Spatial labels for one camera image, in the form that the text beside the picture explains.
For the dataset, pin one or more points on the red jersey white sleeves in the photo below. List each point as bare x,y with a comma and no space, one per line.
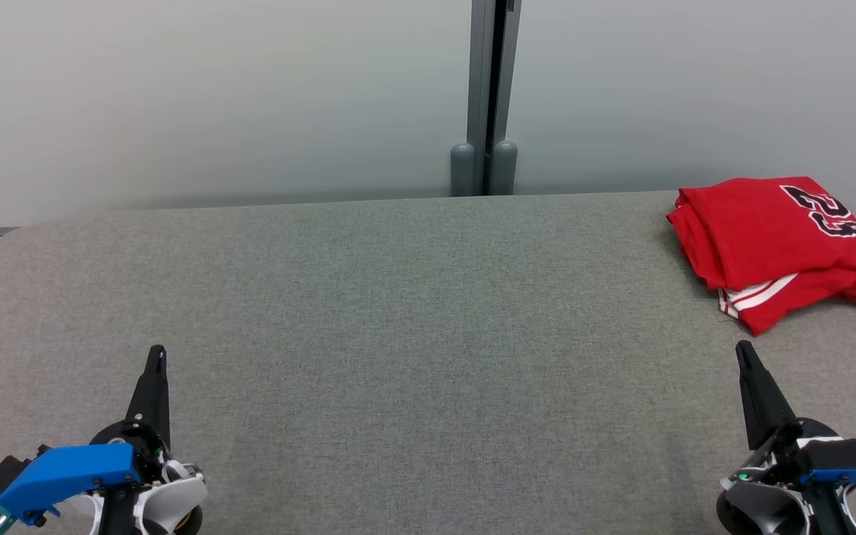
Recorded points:
755,230

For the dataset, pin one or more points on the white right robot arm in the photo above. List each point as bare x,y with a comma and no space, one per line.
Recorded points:
762,513

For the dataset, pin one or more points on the grey rounded partition foot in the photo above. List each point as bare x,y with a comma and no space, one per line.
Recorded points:
504,169
463,172

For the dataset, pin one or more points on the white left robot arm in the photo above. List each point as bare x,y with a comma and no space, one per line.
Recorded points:
175,498

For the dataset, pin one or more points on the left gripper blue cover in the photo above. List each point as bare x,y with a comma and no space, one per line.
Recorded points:
64,472

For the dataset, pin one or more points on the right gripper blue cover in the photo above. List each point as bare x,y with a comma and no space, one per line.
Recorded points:
851,464

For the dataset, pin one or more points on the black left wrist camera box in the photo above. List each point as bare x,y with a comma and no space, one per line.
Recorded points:
1,475

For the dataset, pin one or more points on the grey partition post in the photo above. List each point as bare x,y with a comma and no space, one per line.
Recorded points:
480,74

